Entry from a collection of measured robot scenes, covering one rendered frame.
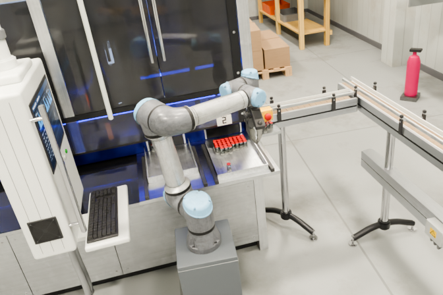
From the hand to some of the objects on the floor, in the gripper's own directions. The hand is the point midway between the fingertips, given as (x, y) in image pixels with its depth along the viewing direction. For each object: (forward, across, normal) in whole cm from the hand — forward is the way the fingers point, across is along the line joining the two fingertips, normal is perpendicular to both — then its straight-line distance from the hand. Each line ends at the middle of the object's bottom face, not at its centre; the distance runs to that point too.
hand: (256, 141), depth 193 cm
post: (+106, -8, -42) cm, 114 cm away
